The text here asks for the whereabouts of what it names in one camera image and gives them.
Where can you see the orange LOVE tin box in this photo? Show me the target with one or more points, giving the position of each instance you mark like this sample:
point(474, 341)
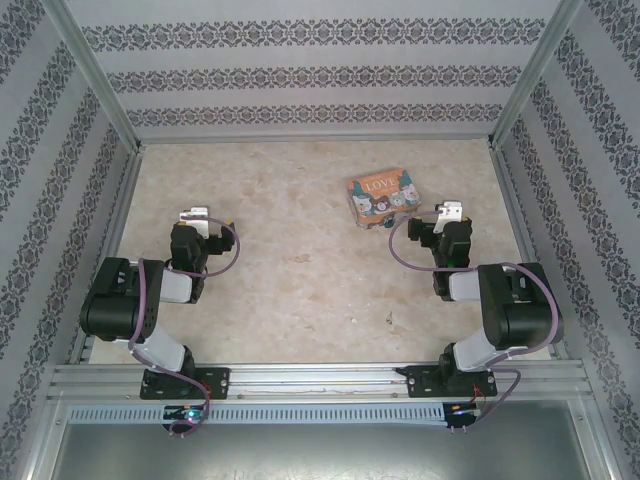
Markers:
point(382, 187)

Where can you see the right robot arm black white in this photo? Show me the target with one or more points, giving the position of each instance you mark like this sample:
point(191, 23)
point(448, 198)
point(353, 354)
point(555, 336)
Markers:
point(525, 320)

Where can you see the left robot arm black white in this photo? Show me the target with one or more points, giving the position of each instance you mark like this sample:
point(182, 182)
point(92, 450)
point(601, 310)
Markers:
point(115, 310)

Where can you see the right controller board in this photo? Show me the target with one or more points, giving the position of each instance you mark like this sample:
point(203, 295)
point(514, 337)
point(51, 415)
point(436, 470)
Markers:
point(462, 411)

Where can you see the left controller board green light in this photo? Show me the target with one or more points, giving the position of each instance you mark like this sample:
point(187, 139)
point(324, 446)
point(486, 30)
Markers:
point(187, 414)

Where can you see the grey metal sheet panel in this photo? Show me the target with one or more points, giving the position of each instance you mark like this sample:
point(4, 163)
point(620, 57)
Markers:
point(320, 455)

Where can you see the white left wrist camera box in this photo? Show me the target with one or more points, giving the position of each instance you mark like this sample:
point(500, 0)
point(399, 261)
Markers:
point(196, 214)

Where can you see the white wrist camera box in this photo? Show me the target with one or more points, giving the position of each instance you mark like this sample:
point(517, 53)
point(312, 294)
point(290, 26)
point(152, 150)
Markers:
point(452, 210)
point(196, 214)

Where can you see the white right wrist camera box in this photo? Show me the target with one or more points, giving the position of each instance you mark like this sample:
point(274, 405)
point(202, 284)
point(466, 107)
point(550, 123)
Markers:
point(452, 210)

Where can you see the aluminium table side rail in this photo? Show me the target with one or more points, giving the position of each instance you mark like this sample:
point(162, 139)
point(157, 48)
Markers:
point(520, 225)
point(112, 240)

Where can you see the aluminium table end rail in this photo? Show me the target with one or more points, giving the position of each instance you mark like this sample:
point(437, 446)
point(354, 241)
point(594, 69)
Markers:
point(315, 141)

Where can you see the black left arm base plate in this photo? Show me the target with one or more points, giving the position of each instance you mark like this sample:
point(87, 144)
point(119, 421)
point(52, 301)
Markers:
point(217, 380)

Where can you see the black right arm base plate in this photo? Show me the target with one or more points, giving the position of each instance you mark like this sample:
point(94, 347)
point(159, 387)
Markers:
point(417, 382)

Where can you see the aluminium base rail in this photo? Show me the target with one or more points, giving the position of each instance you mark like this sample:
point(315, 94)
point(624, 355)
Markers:
point(310, 375)

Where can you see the aluminium frame post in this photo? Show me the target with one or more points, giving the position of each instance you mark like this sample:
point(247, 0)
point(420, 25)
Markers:
point(90, 70)
point(537, 70)

